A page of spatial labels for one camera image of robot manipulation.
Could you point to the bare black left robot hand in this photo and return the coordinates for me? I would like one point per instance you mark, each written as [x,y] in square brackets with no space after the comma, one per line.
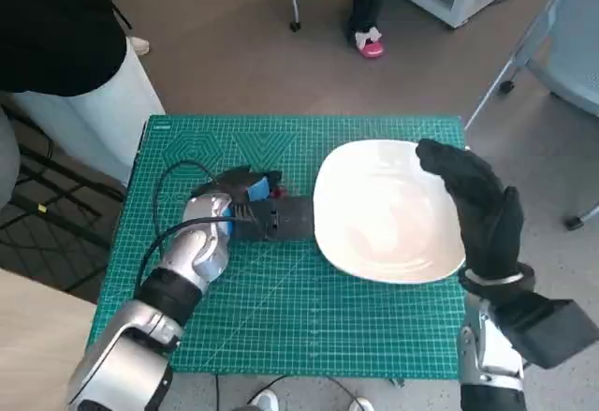
[238,184]

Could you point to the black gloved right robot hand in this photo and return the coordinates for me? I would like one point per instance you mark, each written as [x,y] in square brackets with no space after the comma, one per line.
[486,214]

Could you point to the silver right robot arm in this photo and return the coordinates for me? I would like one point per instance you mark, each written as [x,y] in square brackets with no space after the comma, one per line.
[491,359]

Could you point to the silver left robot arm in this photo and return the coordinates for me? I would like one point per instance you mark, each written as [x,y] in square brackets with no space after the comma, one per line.
[201,247]

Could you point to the white plate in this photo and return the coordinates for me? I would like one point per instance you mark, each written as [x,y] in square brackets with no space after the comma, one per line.
[384,219]

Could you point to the green cutting mat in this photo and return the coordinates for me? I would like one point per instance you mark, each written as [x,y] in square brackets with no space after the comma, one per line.
[281,312]

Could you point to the grey blue chair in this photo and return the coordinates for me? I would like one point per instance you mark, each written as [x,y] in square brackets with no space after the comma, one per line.
[575,55]

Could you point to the white rounded foot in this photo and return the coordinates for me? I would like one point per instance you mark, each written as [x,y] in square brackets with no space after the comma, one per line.
[361,405]
[266,400]

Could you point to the person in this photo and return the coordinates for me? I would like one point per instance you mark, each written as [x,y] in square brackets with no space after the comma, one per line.
[365,4]
[56,22]

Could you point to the light wooden table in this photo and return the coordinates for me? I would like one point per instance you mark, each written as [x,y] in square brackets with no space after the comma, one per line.
[37,345]

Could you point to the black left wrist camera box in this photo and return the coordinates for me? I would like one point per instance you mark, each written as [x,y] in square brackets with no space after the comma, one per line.
[281,219]

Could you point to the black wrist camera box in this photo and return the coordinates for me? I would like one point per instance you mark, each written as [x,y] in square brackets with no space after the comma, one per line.
[552,331]
[281,219]

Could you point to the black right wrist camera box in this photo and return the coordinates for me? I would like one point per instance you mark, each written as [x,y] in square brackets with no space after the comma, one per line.
[552,331]

